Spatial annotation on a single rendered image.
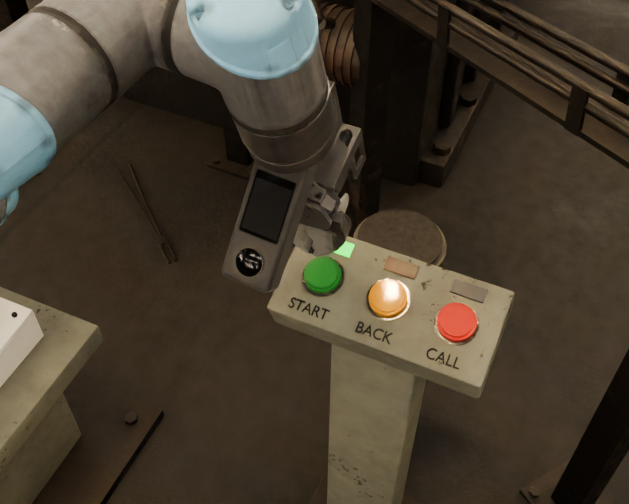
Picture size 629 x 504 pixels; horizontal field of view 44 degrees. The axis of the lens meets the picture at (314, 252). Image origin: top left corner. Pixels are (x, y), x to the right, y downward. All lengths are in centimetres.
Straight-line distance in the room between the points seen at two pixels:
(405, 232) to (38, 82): 61
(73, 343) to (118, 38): 75
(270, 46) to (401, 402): 52
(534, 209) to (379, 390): 101
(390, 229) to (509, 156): 98
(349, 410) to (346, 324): 17
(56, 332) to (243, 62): 80
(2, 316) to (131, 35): 72
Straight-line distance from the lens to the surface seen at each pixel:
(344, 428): 100
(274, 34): 47
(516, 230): 177
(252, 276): 63
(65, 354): 119
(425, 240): 99
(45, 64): 49
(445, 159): 180
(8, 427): 115
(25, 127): 48
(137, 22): 53
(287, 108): 53
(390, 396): 89
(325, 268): 82
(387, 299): 81
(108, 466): 140
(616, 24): 252
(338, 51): 135
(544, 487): 141
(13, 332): 116
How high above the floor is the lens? 124
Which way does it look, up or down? 48 degrees down
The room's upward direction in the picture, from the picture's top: straight up
